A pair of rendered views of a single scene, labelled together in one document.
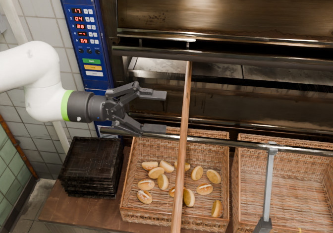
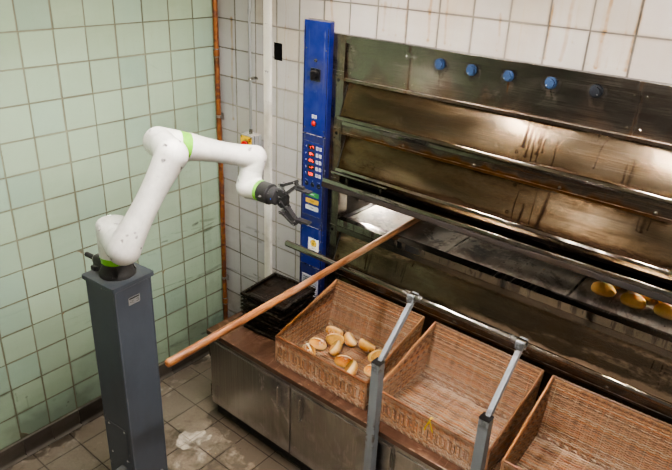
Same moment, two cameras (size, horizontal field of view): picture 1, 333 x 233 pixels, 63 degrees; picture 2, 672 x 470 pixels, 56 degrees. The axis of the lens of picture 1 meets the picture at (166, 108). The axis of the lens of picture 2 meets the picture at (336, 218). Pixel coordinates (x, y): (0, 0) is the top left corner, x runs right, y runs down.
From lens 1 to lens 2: 1.99 m
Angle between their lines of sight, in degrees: 32
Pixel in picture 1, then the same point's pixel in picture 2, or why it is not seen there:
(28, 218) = (196, 370)
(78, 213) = (241, 340)
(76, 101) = (263, 185)
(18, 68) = (240, 152)
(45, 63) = (255, 157)
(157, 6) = (371, 157)
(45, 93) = (249, 175)
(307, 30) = (485, 204)
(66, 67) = (293, 198)
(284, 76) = (491, 263)
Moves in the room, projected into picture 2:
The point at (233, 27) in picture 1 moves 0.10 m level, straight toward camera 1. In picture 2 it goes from (424, 187) to (410, 192)
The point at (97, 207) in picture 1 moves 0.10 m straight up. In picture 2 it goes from (261, 343) to (261, 327)
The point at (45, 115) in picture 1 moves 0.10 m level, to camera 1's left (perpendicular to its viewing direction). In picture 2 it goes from (243, 189) to (225, 184)
